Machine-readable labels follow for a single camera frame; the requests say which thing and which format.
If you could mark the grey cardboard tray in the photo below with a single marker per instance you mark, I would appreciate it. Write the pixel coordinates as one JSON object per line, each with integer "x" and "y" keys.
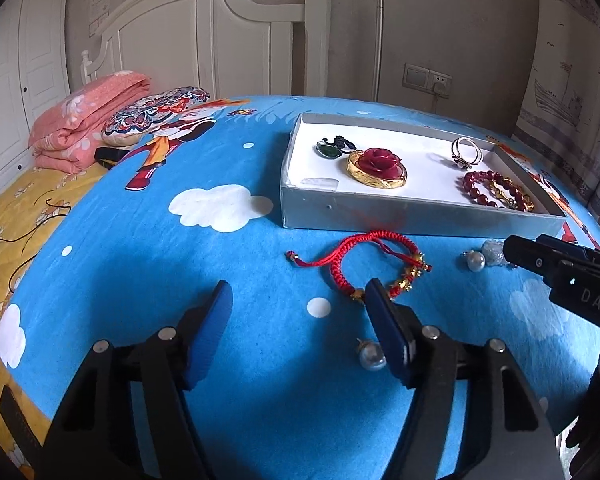
{"x": 420, "y": 180}

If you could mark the metal pole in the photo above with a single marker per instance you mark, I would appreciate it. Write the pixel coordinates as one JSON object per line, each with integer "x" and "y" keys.
{"x": 378, "y": 50}

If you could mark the green stone pendant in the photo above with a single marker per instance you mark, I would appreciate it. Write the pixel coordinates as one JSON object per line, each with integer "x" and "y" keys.
{"x": 326, "y": 150}

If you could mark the white wooden headboard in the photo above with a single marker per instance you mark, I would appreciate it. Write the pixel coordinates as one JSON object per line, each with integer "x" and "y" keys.
{"x": 240, "y": 45}

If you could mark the pink folded quilt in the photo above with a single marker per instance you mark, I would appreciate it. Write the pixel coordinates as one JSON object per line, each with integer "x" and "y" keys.
{"x": 80, "y": 120}

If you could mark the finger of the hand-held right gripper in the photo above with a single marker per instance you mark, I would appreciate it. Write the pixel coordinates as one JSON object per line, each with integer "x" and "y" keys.
{"x": 575, "y": 246}
{"x": 530, "y": 255}

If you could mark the pearl earring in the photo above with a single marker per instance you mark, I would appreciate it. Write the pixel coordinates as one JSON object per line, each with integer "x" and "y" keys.
{"x": 372, "y": 357}
{"x": 475, "y": 261}

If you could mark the small black pouch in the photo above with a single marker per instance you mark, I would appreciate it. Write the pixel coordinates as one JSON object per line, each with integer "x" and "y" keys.
{"x": 107, "y": 154}

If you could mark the gold bangle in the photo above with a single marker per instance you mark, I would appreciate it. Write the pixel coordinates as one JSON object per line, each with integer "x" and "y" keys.
{"x": 375, "y": 184}

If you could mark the patterned round pillow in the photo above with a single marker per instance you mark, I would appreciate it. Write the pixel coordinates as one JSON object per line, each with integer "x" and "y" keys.
{"x": 150, "y": 115}

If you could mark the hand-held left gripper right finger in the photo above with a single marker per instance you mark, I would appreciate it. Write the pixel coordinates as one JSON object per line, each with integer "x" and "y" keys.
{"x": 385, "y": 325}

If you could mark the blue cartoon printed tablecloth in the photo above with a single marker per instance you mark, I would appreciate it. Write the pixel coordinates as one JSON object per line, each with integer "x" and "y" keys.
{"x": 180, "y": 270}

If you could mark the wall socket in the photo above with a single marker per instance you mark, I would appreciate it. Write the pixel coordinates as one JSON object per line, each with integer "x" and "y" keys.
{"x": 441, "y": 84}

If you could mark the red rose ornament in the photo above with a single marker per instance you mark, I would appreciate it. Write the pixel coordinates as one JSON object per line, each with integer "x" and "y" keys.
{"x": 380, "y": 160}

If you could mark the white crystal charm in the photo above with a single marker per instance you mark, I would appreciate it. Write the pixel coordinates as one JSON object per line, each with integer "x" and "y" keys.
{"x": 492, "y": 252}

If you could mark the yellow floral bedsheet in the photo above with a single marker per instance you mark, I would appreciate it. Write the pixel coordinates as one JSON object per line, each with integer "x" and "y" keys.
{"x": 10, "y": 220}

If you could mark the wall switch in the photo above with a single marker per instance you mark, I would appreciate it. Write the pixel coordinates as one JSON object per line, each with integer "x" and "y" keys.
{"x": 415, "y": 76}

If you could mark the white wardrobe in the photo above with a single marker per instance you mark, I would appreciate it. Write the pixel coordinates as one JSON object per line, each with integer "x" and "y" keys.
{"x": 5, "y": 75}

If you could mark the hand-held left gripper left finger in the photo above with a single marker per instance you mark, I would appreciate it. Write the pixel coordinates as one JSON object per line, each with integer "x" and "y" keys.
{"x": 212, "y": 330}

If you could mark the white ship printed curtain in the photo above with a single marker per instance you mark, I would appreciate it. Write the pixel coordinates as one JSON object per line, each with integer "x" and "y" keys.
{"x": 565, "y": 85}

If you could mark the paper wall notice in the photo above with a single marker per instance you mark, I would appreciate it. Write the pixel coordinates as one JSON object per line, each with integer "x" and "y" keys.
{"x": 99, "y": 10}

